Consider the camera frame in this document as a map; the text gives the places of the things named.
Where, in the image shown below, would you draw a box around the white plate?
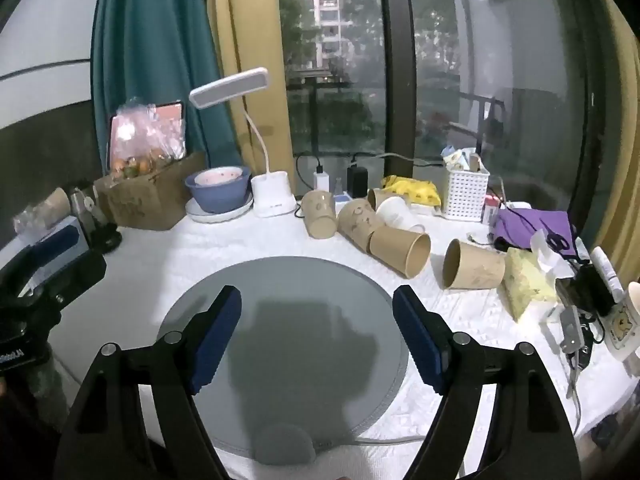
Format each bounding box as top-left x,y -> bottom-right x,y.
185,194 -> 256,225

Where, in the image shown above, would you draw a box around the black stand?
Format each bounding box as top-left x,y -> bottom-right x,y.
70,186 -> 122,254

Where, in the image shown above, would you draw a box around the white desk lamp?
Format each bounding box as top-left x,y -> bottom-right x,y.
189,67 -> 297,219

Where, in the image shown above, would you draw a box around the cardboard box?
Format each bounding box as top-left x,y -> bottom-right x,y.
94,151 -> 209,232

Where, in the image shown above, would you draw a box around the round grey mat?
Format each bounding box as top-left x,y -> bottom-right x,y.
156,256 -> 410,467

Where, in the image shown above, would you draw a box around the white charger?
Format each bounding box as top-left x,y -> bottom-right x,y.
313,157 -> 331,192

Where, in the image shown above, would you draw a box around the grey adapter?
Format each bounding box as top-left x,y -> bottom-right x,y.
557,307 -> 584,357

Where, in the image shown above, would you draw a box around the teal curtain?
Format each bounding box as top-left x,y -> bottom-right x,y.
91,0 -> 236,183

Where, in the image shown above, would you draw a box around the pink bowl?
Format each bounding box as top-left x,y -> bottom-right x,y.
194,167 -> 245,189

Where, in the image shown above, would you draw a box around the white tissue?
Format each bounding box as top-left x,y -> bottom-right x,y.
529,228 -> 577,279

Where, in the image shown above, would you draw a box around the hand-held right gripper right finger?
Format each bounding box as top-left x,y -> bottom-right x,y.
391,284 -> 583,480

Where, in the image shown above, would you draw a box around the yellow cloth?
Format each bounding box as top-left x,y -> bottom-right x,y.
382,174 -> 444,207

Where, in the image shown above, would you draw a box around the brown paper cup in wrap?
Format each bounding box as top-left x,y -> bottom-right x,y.
12,187 -> 72,235

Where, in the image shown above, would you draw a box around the yellow packet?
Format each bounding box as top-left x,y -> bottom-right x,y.
502,247 -> 559,323

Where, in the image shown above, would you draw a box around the brown paper cup faint print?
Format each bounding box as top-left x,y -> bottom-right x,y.
442,238 -> 507,291

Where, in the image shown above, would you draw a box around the white blue box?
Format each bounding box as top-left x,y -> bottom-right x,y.
30,216 -> 95,281

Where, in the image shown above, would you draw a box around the purple cloth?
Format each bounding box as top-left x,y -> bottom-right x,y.
492,208 -> 577,257

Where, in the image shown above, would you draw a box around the clear plastic bag of fruit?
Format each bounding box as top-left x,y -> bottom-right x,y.
107,96 -> 189,181

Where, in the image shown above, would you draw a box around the yellow curtain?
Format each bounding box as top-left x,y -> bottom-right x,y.
206,0 -> 296,196
592,0 -> 640,283

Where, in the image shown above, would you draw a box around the grey cable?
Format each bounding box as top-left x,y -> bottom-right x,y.
566,350 -> 585,437

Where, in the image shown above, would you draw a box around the black device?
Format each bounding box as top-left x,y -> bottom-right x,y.
555,264 -> 617,317

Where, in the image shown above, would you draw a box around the plain brown paper cup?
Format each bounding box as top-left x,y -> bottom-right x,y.
368,224 -> 432,280

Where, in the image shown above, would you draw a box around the small brown paper cup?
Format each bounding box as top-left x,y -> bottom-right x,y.
367,187 -> 397,212

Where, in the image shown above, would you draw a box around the white cup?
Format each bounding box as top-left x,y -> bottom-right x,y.
375,196 -> 427,234

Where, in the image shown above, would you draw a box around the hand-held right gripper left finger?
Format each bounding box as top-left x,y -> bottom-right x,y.
52,285 -> 243,480

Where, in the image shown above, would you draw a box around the packets in basket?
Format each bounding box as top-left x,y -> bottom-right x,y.
440,146 -> 484,174

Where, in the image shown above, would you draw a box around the black charger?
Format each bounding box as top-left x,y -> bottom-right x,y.
346,160 -> 369,199

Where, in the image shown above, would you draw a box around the dark window frame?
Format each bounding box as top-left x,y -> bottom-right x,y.
376,0 -> 420,157

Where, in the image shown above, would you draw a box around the brown paper cup face print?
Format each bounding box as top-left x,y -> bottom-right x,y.
301,189 -> 337,240
337,198 -> 377,253

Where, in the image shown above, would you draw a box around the white tube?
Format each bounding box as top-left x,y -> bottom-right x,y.
589,247 -> 626,302

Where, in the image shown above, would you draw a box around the balcony chair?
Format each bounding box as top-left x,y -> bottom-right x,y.
449,92 -> 507,157

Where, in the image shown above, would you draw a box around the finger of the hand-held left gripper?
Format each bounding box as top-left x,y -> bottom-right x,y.
20,249 -> 108,313
0,225 -> 92,288

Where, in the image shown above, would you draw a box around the white plastic basket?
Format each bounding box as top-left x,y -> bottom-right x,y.
442,160 -> 491,221

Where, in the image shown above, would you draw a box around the blue bowl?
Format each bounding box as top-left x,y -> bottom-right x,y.
184,165 -> 252,214

